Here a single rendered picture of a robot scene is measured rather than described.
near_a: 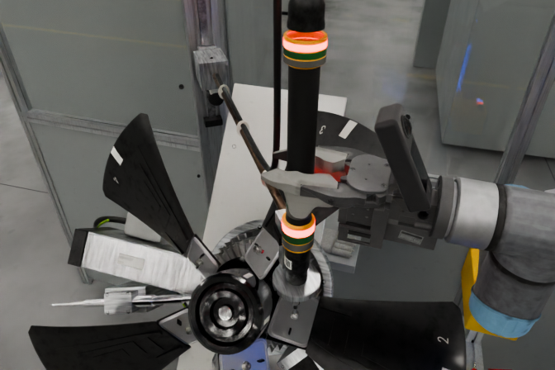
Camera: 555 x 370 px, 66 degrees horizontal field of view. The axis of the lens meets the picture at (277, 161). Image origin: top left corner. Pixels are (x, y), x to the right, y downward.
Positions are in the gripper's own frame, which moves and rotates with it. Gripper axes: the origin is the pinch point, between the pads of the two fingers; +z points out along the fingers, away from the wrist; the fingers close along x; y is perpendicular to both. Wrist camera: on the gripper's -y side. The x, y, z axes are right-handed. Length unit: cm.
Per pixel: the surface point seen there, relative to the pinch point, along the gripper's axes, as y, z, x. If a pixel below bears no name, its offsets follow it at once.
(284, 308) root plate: 28.5, -1.4, 0.5
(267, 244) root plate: 21.4, 3.4, 6.3
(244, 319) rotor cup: 25.2, 3.1, -5.4
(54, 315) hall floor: 149, 125, 49
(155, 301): 37.7, 23.8, 1.4
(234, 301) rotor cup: 23.7, 5.2, -3.9
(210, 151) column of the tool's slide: 41, 37, 55
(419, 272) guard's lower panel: 87, -32, 70
